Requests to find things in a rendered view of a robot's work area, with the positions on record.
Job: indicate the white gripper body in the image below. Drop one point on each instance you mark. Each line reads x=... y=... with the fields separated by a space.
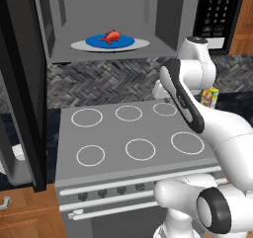
x=160 y=89

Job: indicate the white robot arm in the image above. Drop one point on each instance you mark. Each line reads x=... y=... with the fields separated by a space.
x=230 y=140

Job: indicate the grey microwave turntable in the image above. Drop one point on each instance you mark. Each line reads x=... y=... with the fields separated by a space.
x=141 y=44

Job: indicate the red fish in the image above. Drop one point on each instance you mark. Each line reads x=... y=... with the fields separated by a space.
x=112 y=36

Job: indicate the blue plate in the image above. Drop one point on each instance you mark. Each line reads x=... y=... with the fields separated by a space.
x=95 y=41

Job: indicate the grey open microwave oven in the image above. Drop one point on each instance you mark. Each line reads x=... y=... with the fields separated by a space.
x=118 y=15

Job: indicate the black microwave door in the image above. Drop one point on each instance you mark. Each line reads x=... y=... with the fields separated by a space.
x=19 y=84

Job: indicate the yellow green carton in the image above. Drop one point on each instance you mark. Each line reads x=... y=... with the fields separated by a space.
x=210 y=97

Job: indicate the grey stove with hob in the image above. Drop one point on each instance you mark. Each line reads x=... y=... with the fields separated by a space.
x=131 y=136

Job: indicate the dark grey stove knob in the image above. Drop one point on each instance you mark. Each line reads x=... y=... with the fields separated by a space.
x=121 y=190
x=102 y=193
x=82 y=196
x=139 y=186

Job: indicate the wooden drawer front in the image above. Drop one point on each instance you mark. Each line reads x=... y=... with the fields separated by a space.
x=29 y=200

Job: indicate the wooden cupboard door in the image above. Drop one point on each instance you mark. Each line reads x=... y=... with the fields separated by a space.
x=33 y=225

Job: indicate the white stove front rail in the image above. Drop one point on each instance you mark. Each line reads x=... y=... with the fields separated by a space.
x=131 y=181

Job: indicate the wooden wall cupboard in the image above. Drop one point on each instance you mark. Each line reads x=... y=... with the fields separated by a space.
x=243 y=18

